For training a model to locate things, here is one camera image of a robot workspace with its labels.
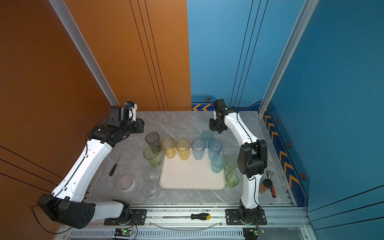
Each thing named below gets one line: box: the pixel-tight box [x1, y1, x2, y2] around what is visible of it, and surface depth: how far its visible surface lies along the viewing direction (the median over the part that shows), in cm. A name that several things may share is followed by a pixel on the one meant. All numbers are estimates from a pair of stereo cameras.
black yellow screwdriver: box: [162, 212, 211, 221], surface depth 74 cm
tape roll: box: [117, 174, 136, 192], surface depth 86 cm
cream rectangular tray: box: [159, 148, 226, 190], surface depth 89 cm
